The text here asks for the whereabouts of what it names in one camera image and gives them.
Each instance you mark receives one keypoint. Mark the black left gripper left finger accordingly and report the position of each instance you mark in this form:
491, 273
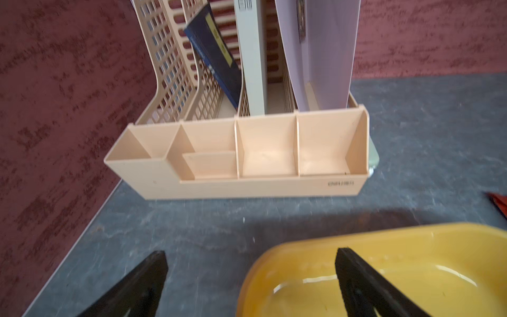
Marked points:
138, 293

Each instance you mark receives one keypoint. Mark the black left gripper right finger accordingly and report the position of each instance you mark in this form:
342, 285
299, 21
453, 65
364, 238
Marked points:
366, 292

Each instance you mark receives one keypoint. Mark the yellow plastic storage tray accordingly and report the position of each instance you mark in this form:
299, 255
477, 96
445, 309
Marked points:
448, 270

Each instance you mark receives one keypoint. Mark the red tea bag printed front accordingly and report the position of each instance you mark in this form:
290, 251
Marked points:
499, 201

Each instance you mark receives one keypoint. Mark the beige desk file organizer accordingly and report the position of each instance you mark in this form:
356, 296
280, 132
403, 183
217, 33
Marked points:
191, 143

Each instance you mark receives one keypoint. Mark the dark blue booklet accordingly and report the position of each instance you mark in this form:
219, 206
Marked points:
206, 39

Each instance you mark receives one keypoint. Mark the beige thin book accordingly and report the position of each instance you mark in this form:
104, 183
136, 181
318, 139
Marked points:
250, 20

